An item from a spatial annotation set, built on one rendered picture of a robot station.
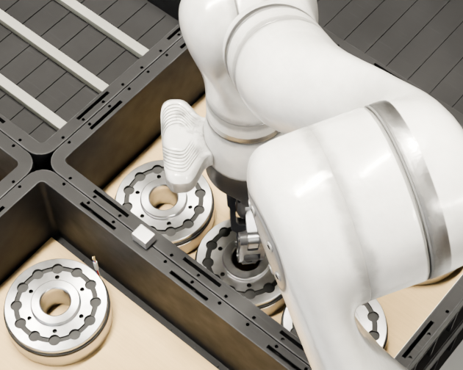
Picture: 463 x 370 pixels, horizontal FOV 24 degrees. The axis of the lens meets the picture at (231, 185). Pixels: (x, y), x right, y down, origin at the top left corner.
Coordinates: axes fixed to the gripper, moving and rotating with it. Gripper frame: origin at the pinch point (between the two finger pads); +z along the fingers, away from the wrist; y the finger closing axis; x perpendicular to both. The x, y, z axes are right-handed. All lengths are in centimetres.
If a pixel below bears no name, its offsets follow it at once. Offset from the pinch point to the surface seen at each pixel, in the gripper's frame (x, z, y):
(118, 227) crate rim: 12.2, -5.2, -2.0
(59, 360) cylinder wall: 19.0, 3.6, -11.2
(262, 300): -1.0, 1.6, -7.6
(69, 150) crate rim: 16.7, -5.3, 7.1
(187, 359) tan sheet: 6.8, 4.9, -11.7
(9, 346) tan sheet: 24.1, 4.8, -8.7
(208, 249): 3.8, 1.9, -1.2
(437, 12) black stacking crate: -26.4, 4.5, 30.0
